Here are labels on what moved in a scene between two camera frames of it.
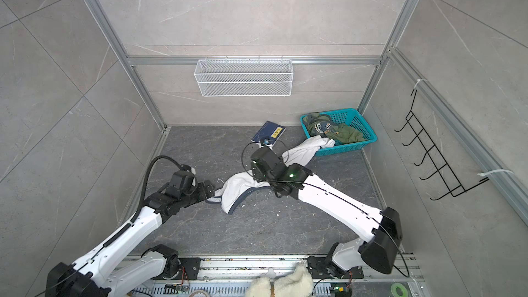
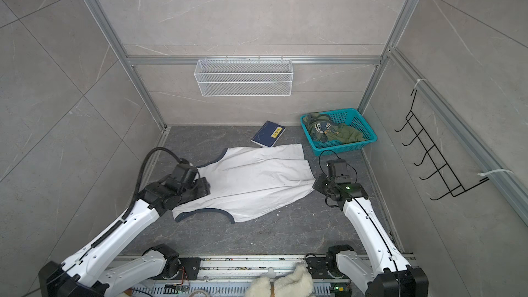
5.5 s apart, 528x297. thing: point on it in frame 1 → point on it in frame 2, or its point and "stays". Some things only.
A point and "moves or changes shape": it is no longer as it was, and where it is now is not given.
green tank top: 318,124 stays
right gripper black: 256,174 → 319,184
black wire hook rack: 445,172 stays
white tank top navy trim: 245,181 moves or changes shape
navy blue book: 270,131 stays
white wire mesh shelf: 240,78 stays
